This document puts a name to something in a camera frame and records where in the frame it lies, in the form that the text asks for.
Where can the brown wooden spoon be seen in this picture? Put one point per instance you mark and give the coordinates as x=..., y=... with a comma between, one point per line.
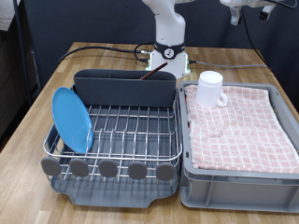
x=154, y=71

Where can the dark grey cutlery holder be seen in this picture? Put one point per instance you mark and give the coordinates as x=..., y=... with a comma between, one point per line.
x=124, y=91

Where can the dark side cabinet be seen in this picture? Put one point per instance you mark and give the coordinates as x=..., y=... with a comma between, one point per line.
x=12, y=87

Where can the white mug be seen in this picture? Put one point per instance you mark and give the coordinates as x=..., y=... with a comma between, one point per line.
x=207, y=90

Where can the grey plastic crate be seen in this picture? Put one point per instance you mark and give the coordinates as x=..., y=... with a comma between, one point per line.
x=236, y=193

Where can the grey plastic drain tray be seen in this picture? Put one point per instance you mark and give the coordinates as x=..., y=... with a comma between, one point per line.
x=124, y=196

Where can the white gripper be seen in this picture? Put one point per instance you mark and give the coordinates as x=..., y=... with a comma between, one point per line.
x=249, y=3

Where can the pink checkered cloth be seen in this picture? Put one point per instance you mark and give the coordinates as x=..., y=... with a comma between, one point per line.
x=249, y=124

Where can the dark blue backdrop curtain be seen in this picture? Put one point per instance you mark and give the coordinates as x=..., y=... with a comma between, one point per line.
x=93, y=21

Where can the blue plate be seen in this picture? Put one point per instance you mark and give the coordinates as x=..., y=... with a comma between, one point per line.
x=70, y=121

